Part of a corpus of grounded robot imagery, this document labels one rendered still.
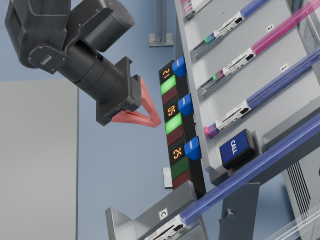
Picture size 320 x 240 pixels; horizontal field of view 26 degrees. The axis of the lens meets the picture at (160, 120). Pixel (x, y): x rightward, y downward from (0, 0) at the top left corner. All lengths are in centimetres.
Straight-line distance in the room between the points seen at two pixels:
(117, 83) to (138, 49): 155
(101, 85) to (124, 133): 121
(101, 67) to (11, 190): 32
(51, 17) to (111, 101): 18
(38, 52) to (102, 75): 11
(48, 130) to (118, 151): 84
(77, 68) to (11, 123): 39
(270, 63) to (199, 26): 26
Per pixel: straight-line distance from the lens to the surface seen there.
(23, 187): 119
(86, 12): 92
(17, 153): 126
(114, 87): 98
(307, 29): 166
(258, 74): 110
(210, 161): 103
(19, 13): 89
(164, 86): 129
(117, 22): 93
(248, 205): 100
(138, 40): 258
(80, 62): 95
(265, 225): 193
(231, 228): 103
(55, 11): 87
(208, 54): 123
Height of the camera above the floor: 145
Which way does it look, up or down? 41 degrees down
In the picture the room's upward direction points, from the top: straight up
